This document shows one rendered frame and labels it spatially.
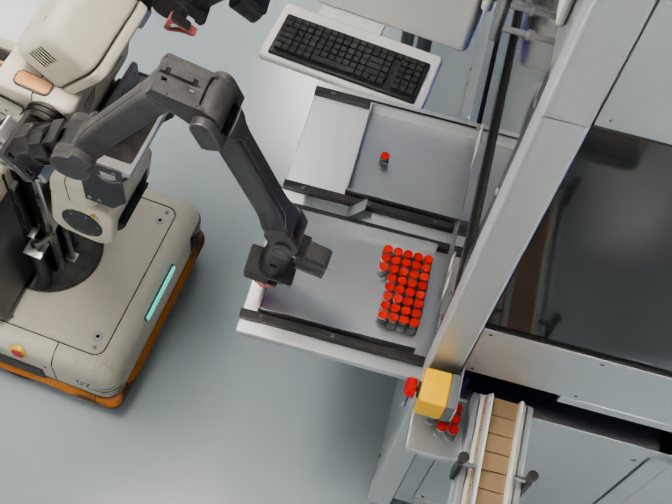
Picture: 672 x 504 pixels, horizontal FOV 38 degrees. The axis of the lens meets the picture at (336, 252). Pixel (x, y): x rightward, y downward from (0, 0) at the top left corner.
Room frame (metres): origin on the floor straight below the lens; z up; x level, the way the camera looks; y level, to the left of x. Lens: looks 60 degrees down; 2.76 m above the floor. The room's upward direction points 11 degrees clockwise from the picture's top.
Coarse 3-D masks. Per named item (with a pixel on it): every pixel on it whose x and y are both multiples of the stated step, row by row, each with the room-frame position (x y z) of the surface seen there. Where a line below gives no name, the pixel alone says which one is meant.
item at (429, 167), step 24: (384, 120) 1.46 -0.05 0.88; (408, 120) 1.47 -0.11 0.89; (432, 120) 1.47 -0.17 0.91; (360, 144) 1.36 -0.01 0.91; (384, 144) 1.39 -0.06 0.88; (408, 144) 1.41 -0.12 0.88; (432, 144) 1.42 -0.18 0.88; (456, 144) 1.43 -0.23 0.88; (360, 168) 1.31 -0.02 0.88; (408, 168) 1.34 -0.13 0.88; (432, 168) 1.35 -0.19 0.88; (456, 168) 1.36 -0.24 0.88; (360, 192) 1.23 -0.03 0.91; (384, 192) 1.26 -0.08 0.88; (408, 192) 1.27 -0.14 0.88; (432, 192) 1.28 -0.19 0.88; (456, 192) 1.30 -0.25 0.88; (432, 216) 1.21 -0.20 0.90; (456, 216) 1.23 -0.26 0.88
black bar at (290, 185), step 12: (288, 180) 1.23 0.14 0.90; (300, 192) 1.21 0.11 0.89; (312, 192) 1.21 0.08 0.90; (324, 192) 1.22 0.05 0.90; (336, 192) 1.22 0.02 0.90; (348, 204) 1.20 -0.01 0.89; (372, 204) 1.21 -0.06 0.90; (396, 216) 1.19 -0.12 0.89; (408, 216) 1.20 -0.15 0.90; (420, 216) 1.20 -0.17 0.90; (444, 228) 1.19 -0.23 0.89
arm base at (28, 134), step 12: (24, 120) 1.04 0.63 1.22; (36, 120) 1.06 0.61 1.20; (12, 132) 1.01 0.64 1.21; (24, 132) 1.01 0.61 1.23; (36, 132) 1.00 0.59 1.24; (12, 144) 0.99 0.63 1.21; (24, 144) 0.98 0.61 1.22; (36, 144) 0.98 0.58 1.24; (0, 156) 0.96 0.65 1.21; (12, 156) 0.97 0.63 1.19; (24, 156) 0.97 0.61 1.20; (36, 156) 0.97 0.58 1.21; (48, 156) 0.97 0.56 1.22; (12, 168) 0.95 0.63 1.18; (24, 168) 0.96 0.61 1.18; (36, 168) 0.98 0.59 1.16; (24, 180) 0.95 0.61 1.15
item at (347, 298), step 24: (312, 216) 1.15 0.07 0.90; (312, 240) 1.10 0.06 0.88; (336, 240) 1.11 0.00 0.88; (360, 240) 1.12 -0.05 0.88; (384, 240) 1.13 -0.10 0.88; (408, 240) 1.13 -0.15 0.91; (336, 264) 1.05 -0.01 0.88; (360, 264) 1.06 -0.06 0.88; (432, 264) 1.09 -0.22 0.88; (264, 288) 0.94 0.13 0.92; (288, 288) 0.97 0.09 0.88; (312, 288) 0.98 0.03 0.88; (336, 288) 0.99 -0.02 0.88; (360, 288) 1.00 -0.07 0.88; (264, 312) 0.89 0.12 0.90; (288, 312) 0.91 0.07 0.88; (312, 312) 0.92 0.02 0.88; (336, 312) 0.93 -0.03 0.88; (360, 312) 0.94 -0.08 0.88; (360, 336) 0.88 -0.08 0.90; (384, 336) 0.90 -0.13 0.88; (408, 336) 0.91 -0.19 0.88
